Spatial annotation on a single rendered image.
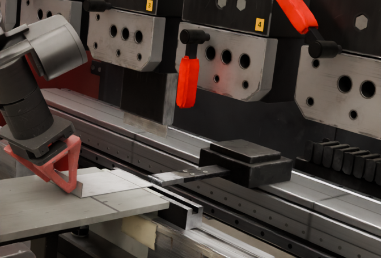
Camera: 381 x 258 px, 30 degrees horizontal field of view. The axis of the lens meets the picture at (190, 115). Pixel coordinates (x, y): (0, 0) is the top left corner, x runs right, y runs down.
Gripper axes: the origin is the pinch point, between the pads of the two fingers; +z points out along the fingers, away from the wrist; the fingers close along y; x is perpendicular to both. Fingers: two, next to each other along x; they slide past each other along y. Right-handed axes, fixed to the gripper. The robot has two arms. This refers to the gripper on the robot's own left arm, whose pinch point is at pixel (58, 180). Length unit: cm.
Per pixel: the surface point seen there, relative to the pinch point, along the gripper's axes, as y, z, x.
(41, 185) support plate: 3.2, 1.0, 1.4
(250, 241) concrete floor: 140, 191, -133
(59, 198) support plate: -2.6, 0.7, 2.0
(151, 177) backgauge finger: -1.3, 8.9, -13.1
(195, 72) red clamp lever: -18.0, -12.3, -14.9
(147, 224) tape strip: -7.6, 10.1, -6.1
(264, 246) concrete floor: 131, 192, -134
